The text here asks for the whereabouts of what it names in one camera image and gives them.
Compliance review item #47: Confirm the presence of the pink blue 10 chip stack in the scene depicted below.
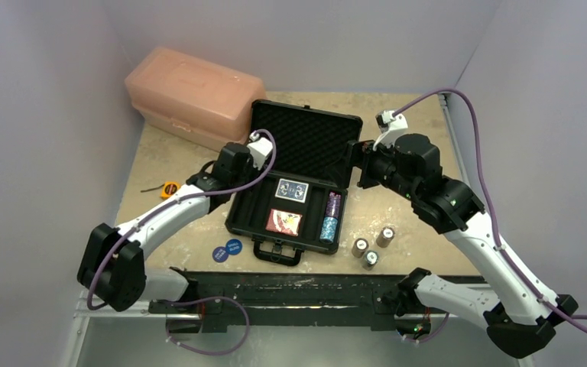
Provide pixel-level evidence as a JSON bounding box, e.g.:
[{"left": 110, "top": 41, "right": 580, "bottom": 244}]
[{"left": 375, "top": 226, "right": 395, "bottom": 248}]

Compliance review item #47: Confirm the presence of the orange black 100 chip stack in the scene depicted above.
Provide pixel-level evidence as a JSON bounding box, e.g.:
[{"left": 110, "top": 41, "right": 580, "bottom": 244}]
[{"left": 351, "top": 238, "right": 369, "bottom": 258}]

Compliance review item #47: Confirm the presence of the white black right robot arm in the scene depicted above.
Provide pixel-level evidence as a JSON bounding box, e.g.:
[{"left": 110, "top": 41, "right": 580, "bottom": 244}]
[{"left": 327, "top": 134, "right": 579, "bottom": 359}]

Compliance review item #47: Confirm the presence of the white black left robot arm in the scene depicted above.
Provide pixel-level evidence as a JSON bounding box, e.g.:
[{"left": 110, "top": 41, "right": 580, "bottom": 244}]
[{"left": 76, "top": 137, "right": 277, "bottom": 313}]

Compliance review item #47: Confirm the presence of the purple chip stack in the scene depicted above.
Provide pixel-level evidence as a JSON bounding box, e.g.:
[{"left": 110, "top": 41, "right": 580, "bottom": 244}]
[{"left": 325, "top": 191, "right": 342, "bottom": 219}]

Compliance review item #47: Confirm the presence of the blue card deck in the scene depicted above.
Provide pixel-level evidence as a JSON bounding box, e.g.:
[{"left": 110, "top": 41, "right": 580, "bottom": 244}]
[{"left": 274, "top": 178, "right": 310, "bottom": 203}]

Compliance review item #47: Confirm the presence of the black poker carrying case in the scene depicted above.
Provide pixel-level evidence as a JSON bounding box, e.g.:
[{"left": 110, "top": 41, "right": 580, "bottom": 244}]
[{"left": 225, "top": 99, "right": 363, "bottom": 267}]

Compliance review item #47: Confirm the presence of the light blue chip stack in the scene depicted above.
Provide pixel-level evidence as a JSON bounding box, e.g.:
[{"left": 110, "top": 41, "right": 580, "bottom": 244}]
[{"left": 319, "top": 216, "right": 339, "bottom": 244}]

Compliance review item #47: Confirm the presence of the pink plastic storage box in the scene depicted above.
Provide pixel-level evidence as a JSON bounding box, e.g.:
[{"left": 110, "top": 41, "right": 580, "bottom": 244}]
[{"left": 125, "top": 47, "right": 266, "bottom": 151}]

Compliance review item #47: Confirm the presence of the yellow tape measure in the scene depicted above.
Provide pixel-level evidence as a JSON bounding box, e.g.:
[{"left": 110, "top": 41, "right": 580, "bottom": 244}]
[{"left": 141, "top": 181, "right": 181, "bottom": 200}]

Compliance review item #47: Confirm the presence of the red card deck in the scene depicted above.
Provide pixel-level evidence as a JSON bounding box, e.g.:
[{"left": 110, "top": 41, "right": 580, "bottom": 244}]
[{"left": 265, "top": 209, "right": 303, "bottom": 236}]

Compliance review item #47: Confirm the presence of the blue small blind button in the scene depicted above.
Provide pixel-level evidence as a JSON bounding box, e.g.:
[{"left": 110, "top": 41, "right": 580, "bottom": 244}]
[{"left": 225, "top": 239, "right": 243, "bottom": 255}]

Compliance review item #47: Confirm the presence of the green dark chip stack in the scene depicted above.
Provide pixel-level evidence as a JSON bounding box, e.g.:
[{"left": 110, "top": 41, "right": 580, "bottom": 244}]
[{"left": 362, "top": 250, "right": 379, "bottom": 271}]

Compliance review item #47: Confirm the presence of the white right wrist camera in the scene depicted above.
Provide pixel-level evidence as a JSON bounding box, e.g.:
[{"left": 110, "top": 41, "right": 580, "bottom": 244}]
[{"left": 372, "top": 109, "right": 408, "bottom": 151}]

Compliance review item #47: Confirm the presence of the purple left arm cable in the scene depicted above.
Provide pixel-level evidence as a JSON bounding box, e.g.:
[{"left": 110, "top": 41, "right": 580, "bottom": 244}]
[{"left": 86, "top": 128, "right": 277, "bottom": 311}]

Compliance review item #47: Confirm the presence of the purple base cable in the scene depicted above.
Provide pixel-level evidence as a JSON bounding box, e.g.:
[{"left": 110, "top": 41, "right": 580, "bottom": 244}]
[{"left": 164, "top": 296, "right": 252, "bottom": 356}]

